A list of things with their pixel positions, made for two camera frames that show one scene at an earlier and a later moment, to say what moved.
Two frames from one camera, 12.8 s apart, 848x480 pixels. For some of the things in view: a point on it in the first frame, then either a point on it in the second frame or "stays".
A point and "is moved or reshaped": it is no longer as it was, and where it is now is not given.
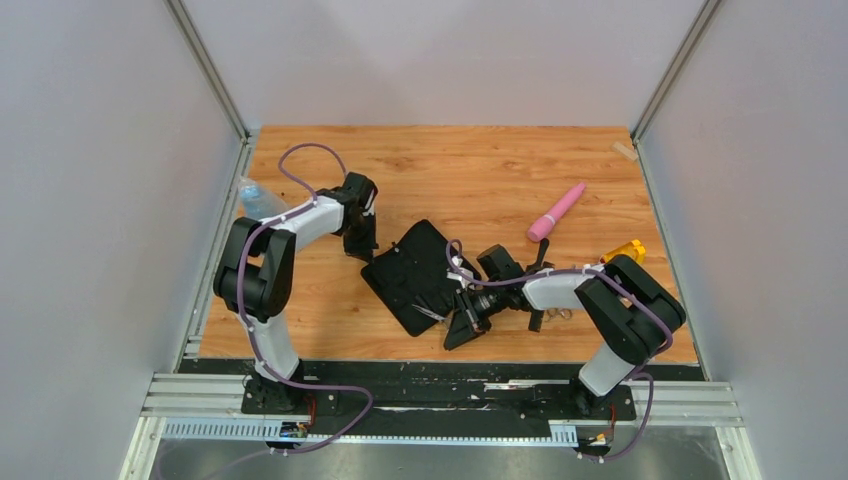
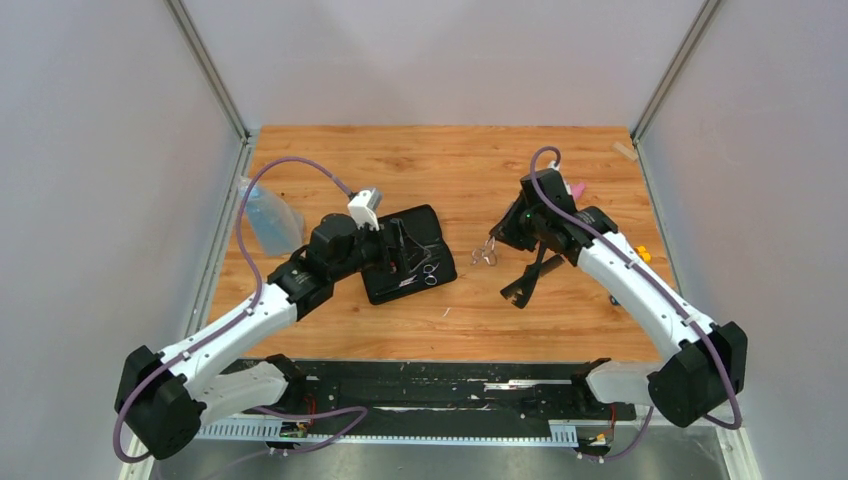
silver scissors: x=428 y=312 to x=429 y=278
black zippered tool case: x=414 y=280 is moved or reshaped
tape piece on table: x=625 y=151 stays
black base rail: x=348 y=397 stays
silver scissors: x=564 y=313 is moved or reshaped
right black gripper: x=464 y=326 to x=507 y=232
